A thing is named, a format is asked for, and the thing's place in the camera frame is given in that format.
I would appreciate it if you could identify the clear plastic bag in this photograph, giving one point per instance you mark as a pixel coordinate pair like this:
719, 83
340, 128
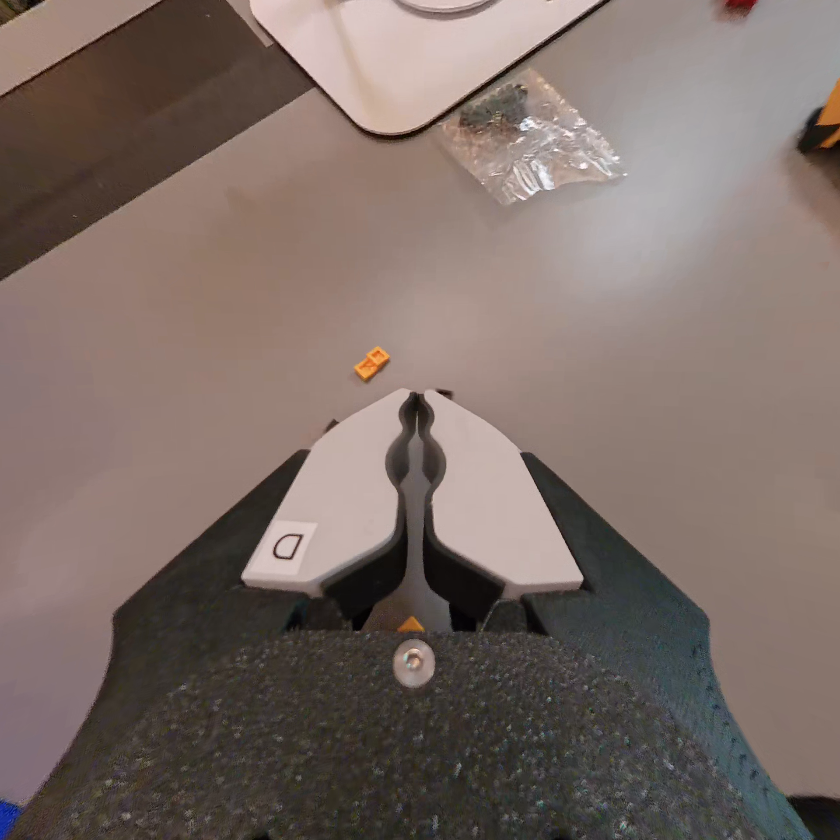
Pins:
525, 138

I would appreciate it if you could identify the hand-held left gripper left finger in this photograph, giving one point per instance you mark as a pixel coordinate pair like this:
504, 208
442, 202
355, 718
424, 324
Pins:
328, 505

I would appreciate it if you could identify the orange lego wedge piece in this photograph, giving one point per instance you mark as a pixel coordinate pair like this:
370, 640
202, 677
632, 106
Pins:
411, 624

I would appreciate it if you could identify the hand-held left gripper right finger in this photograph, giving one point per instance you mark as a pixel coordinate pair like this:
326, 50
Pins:
505, 518

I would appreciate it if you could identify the yellow lego car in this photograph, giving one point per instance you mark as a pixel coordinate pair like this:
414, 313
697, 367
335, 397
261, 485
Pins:
823, 124

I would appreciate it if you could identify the white book stand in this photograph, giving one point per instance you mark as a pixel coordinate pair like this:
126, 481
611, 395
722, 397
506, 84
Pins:
394, 59

